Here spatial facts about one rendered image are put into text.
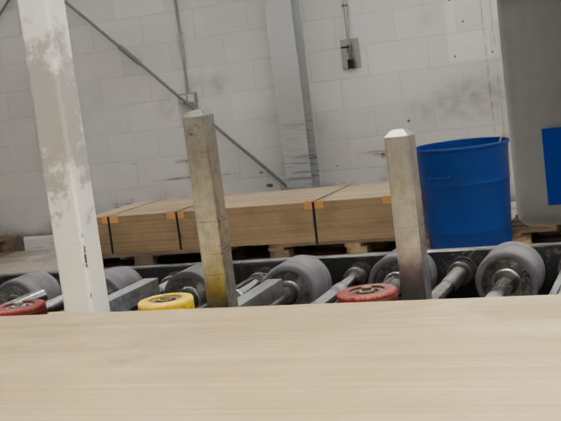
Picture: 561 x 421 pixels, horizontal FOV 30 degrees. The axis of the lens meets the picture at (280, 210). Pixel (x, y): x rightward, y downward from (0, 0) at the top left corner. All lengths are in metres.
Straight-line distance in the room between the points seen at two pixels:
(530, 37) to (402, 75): 7.41
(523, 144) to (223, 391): 0.79
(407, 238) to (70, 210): 0.47
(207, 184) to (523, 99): 1.28
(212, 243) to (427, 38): 6.16
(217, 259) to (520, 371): 0.66
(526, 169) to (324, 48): 7.57
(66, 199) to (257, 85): 6.58
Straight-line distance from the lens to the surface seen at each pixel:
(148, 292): 1.95
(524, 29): 0.28
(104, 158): 8.69
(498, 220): 5.95
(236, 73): 8.10
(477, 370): 1.02
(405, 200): 1.44
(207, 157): 1.53
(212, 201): 1.54
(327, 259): 2.06
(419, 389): 0.98
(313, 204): 6.57
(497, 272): 1.85
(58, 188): 1.51
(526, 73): 0.28
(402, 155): 1.44
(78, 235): 1.51
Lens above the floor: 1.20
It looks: 7 degrees down
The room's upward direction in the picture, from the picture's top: 7 degrees counter-clockwise
